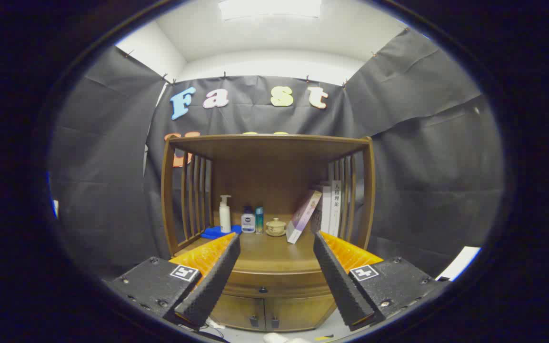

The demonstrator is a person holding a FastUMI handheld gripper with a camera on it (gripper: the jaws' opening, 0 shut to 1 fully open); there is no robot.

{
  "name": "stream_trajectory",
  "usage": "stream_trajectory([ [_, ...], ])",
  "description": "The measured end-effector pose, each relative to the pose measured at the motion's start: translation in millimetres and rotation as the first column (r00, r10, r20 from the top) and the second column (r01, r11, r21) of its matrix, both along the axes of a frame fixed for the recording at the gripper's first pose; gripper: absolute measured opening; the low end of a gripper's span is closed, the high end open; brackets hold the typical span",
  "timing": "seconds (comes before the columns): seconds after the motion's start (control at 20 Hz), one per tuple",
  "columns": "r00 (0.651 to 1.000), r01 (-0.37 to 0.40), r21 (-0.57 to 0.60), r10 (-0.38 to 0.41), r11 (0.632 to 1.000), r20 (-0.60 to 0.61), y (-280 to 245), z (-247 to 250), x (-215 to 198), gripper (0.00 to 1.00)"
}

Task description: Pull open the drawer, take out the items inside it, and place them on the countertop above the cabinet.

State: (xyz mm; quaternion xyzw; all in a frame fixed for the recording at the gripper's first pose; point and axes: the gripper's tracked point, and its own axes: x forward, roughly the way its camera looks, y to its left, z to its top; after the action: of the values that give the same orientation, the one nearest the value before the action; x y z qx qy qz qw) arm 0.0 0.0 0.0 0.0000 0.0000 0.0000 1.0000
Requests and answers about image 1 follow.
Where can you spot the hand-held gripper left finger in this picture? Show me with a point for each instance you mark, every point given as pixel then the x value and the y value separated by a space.
pixel 217 276

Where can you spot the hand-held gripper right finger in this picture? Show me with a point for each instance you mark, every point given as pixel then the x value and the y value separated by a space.
pixel 338 281

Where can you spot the wooden cabinet door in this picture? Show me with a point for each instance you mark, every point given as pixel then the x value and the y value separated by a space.
pixel 238 310
pixel 298 312

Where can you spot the wooden countertop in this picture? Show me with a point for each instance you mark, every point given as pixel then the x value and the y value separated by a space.
pixel 269 252

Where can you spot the wooden cabinet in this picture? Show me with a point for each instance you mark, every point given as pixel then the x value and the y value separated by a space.
pixel 264 176

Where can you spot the blue folded cloth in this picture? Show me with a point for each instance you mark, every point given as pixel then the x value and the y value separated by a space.
pixel 213 232

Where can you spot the white pump bottle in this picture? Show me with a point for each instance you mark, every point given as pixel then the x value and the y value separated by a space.
pixel 225 219

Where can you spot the white bottle blue cap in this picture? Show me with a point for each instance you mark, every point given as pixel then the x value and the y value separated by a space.
pixel 248 223

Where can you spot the teal slim bottle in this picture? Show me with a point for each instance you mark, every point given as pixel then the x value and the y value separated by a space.
pixel 259 220

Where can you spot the white book black lettering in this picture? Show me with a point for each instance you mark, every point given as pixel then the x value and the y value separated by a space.
pixel 335 209

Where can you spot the patterned cover book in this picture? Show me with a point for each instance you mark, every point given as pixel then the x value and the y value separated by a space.
pixel 325 209

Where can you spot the purple white book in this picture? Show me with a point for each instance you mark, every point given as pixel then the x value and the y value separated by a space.
pixel 303 216

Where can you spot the cream lidded tea cup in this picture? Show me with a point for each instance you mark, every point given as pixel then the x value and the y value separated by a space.
pixel 275 226

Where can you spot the white box device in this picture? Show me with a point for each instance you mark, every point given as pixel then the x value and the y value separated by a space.
pixel 460 262

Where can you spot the ceiling light panel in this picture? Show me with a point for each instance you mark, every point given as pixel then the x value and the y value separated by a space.
pixel 269 8

